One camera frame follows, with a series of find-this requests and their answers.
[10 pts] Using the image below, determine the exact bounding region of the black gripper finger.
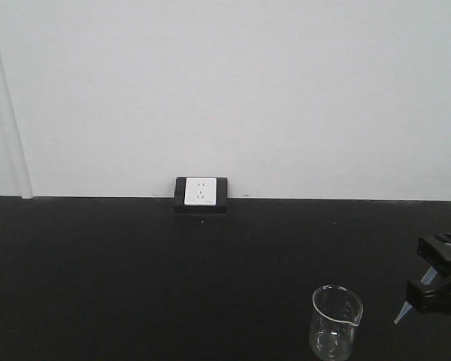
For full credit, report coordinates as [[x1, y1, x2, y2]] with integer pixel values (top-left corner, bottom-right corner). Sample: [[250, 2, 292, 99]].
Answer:
[[417, 233, 451, 269], [406, 275, 451, 314]]

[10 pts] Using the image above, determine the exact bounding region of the clear plastic pipette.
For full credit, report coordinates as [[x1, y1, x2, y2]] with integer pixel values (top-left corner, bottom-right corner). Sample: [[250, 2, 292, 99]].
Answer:
[[393, 266, 437, 325]]

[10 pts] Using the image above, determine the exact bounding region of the clear glass beaker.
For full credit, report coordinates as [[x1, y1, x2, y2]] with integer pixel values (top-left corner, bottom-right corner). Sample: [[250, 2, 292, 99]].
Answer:
[[309, 284, 364, 360]]

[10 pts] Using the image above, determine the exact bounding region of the black framed wall socket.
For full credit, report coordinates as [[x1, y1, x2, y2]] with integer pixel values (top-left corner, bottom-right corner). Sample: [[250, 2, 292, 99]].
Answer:
[[173, 177, 229, 214]]

